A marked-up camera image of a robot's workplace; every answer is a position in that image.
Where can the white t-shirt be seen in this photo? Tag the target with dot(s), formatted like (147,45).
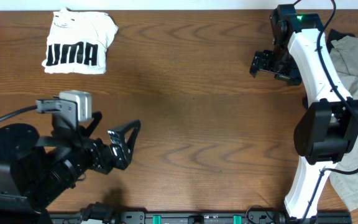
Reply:
(78,42)

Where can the black crumpled garment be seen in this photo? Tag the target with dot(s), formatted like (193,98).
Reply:
(336,35)

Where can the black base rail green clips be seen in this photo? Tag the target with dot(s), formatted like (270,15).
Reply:
(101,213)

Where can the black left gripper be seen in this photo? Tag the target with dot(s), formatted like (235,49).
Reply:
(103,163)

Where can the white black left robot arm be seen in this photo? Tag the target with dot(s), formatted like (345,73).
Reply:
(35,170)

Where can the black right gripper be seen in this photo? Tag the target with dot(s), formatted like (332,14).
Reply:
(260,62)

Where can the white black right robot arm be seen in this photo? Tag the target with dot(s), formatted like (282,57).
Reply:
(329,128)

